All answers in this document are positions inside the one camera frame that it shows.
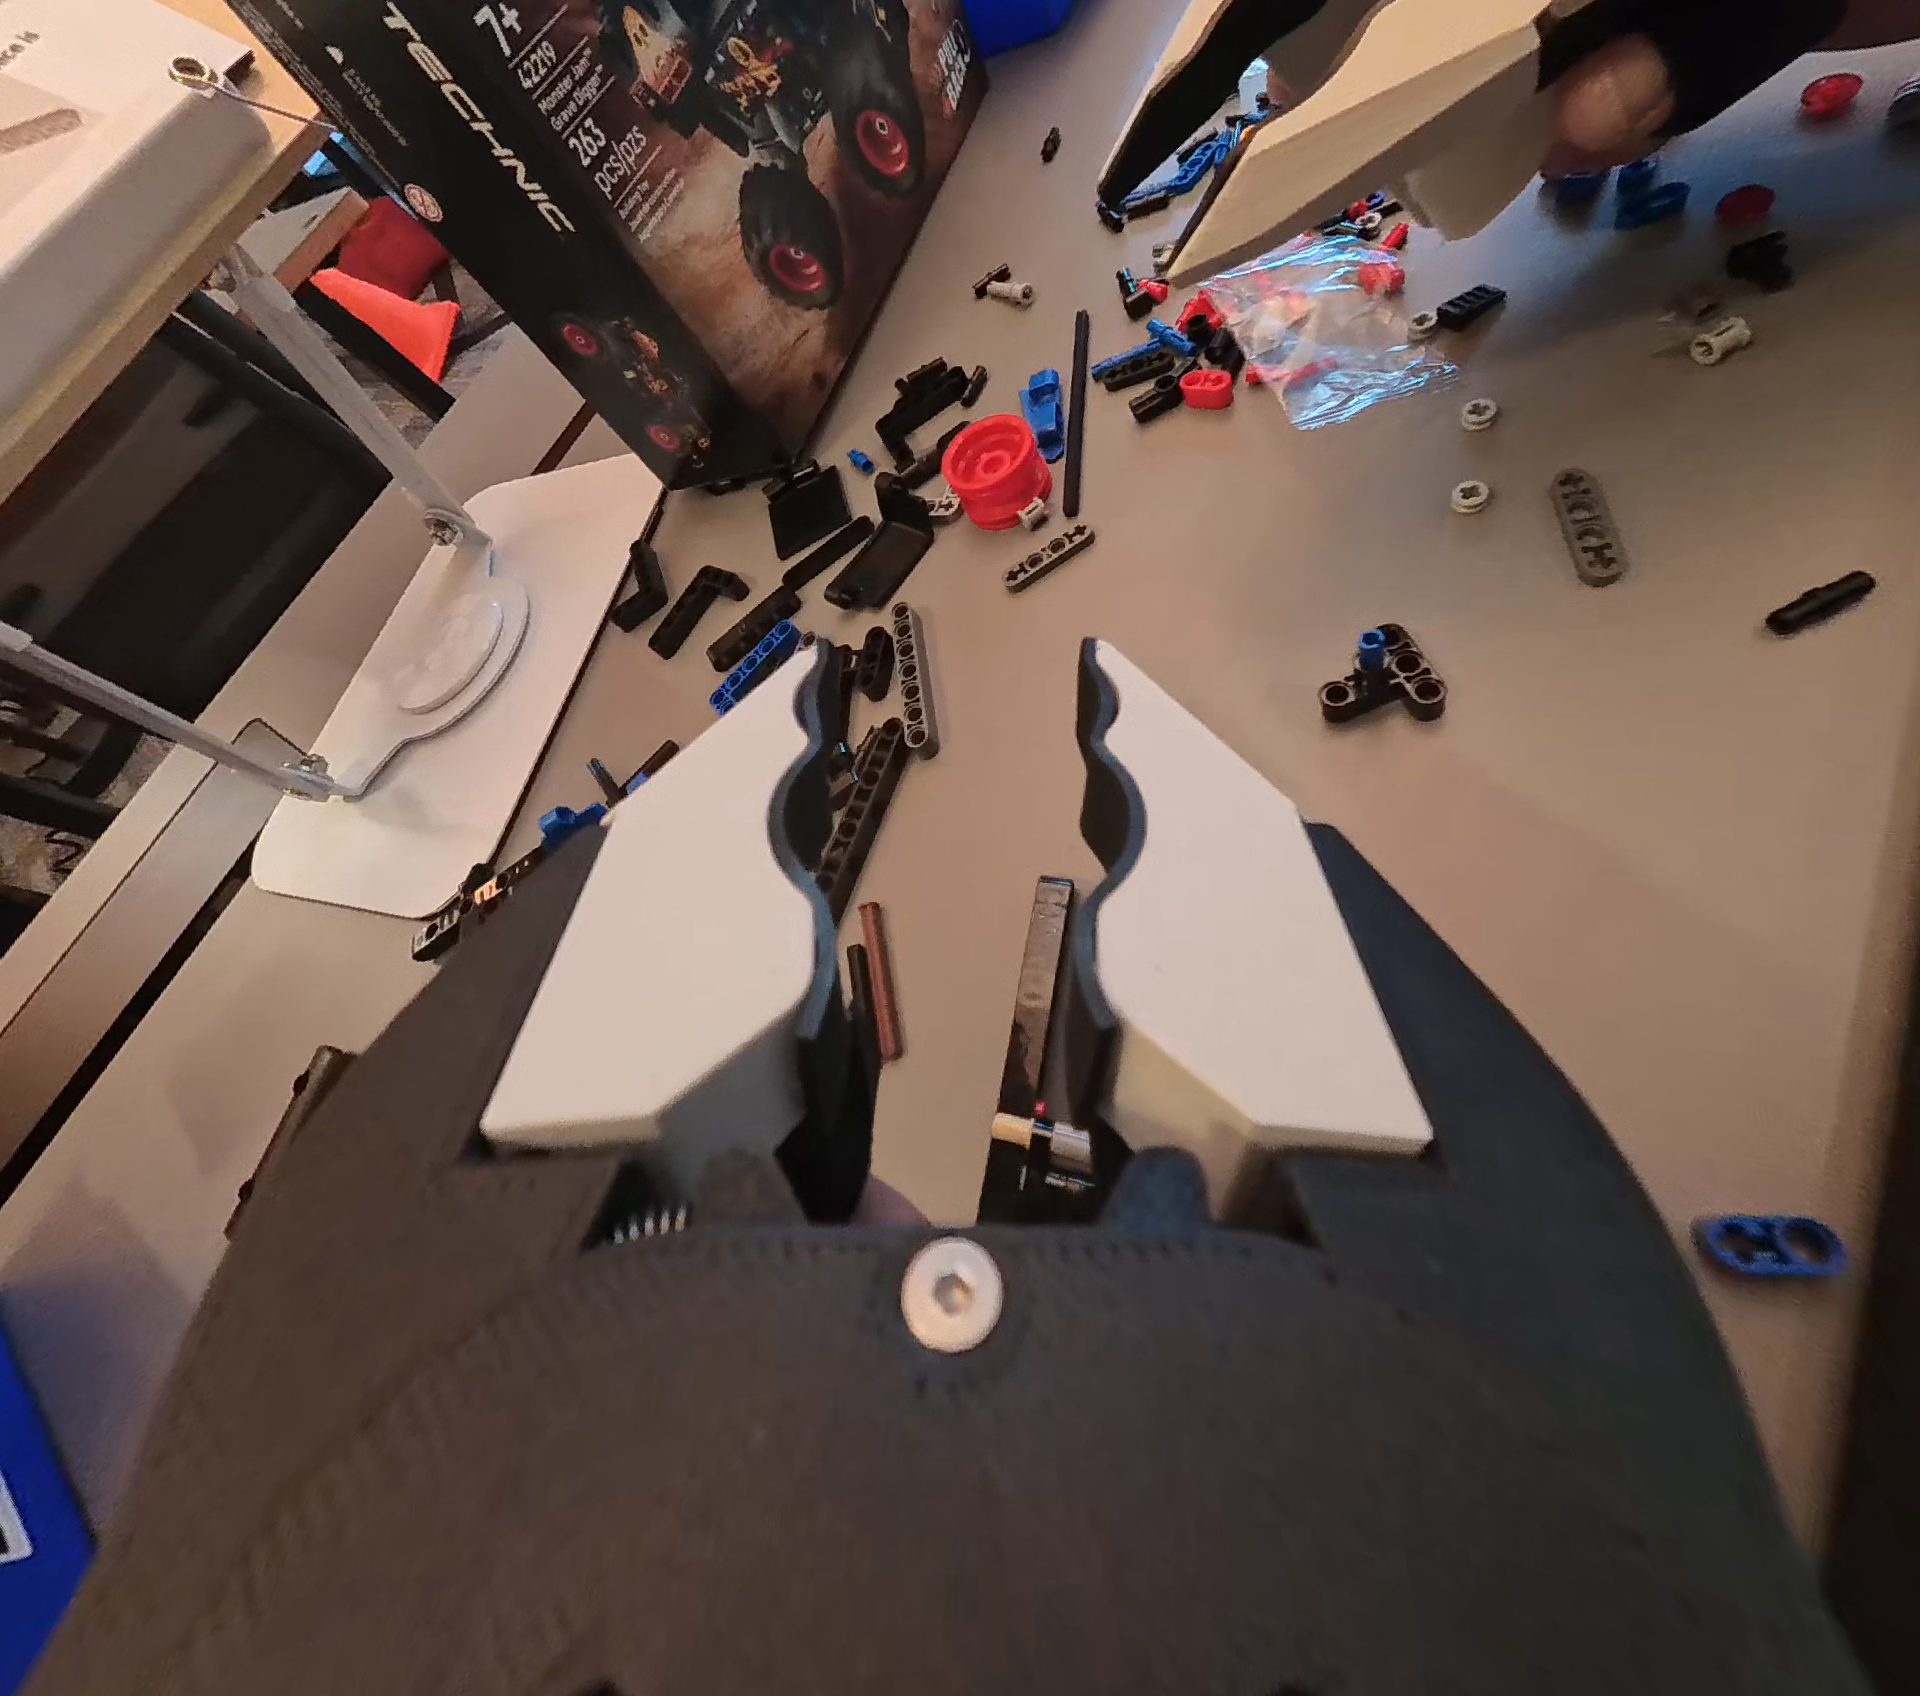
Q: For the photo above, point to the long grey beam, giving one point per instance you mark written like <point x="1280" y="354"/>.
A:
<point x="917" y="680"/>

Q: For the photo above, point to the black curved panel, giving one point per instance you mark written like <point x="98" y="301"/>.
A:
<point x="875" y="557"/>

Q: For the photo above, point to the small blue connector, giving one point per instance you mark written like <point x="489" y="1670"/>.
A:
<point x="559" y="818"/>

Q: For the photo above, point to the small black bracket piece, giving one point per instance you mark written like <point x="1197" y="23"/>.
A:
<point x="1470" y="309"/>

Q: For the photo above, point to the instruction booklet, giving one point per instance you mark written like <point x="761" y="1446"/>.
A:
<point x="61" y="32"/>

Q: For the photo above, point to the black beam assembly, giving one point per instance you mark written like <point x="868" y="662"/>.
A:
<point x="1034" y="980"/>

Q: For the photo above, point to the black T-shaped beam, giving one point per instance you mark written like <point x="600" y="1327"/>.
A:
<point x="1390" y="684"/>

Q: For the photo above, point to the short black axle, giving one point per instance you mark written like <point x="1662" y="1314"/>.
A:
<point x="858" y="980"/>

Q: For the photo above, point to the black bent beam cluster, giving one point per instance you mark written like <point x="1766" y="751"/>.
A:
<point x="917" y="416"/>

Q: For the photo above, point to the black flat panel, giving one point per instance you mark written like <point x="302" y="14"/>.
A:
<point x="805" y="509"/>

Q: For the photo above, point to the blue frame beam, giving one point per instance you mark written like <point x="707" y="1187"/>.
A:
<point x="756" y="662"/>

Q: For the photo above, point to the red wheel rim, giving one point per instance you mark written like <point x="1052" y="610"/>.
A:
<point x="989" y="470"/>

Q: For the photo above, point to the grey thin beam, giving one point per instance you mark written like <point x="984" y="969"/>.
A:
<point x="1583" y="524"/>

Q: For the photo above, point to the long black axle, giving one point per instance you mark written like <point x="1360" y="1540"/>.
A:
<point x="1075" y="418"/>

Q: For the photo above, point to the pile of small connector pins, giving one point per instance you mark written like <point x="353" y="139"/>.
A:
<point x="1208" y="386"/>

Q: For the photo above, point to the small blue two-hole beam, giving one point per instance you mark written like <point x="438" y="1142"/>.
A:
<point x="1766" y="1246"/>

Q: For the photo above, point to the black connector pin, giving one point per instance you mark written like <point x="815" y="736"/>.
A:
<point x="1822" y="603"/>

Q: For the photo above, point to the brown axle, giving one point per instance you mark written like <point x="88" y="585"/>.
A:
<point x="887" y="983"/>

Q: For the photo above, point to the building set box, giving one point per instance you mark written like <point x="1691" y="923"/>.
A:
<point x="600" y="147"/>

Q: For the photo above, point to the pile of black beams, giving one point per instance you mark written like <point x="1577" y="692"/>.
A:
<point x="865" y="816"/>

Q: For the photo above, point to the blue curved panel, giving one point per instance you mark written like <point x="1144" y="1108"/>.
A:
<point x="1046" y="398"/>

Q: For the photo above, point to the white booklet stand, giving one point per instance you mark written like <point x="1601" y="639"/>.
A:
<point x="438" y="736"/>

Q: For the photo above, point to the person's right hand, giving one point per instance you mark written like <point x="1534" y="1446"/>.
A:
<point x="1615" y="103"/>

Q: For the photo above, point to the clear plastic bag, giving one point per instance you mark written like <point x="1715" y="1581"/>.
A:
<point x="1350" y="363"/>

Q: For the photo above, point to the dark grey connector piece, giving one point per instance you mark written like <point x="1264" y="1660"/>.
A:
<point x="296" y="1124"/>

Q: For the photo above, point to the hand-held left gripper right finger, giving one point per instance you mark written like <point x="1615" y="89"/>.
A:
<point x="1249" y="980"/>

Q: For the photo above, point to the red object under table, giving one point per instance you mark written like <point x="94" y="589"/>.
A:
<point x="399" y="238"/>

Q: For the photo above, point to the dark grey thin liftarm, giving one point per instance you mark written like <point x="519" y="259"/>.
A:
<point x="1052" y="557"/>

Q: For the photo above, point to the grey axle pin with connector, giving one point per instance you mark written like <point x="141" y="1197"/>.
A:
<point x="1011" y="290"/>

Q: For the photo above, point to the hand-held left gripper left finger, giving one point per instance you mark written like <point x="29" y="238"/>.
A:
<point x="663" y="980"/>

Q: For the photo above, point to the adjacent grey table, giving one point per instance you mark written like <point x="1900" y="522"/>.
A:
<point x="151" y="889"/>

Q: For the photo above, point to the small orange cone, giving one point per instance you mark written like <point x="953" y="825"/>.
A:
<point x="399" y="320"/>

